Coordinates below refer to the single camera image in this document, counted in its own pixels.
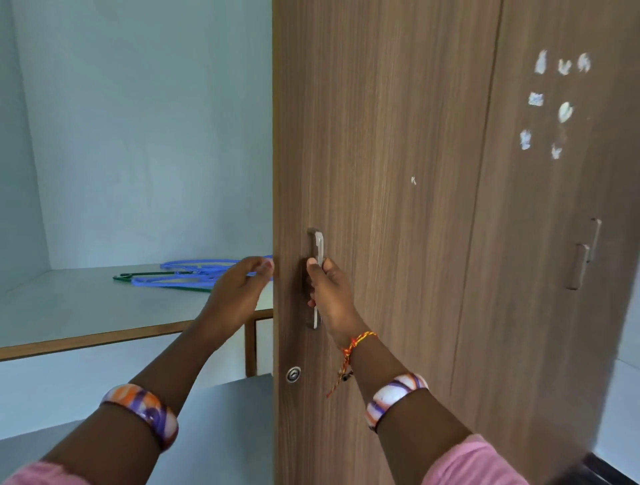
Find person's right forearm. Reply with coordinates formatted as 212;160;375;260
345;334;476;485

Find person's left hand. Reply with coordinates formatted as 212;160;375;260
195;256;276;346

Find person's left forearm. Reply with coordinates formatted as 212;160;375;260
40;320;226;485

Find metal door handle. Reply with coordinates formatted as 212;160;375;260
306;230;326;331

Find striped orange purple bangle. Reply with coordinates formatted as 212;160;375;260
101;382;180;451

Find pile of blue hangers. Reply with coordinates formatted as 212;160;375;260
130;256;274;292

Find striped white purple bangle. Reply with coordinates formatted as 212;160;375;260
365;372;431;433

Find person's right hand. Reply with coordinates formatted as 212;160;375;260
303;256;373;351

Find white sticker residue patches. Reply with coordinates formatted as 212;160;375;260
518;48;593;161

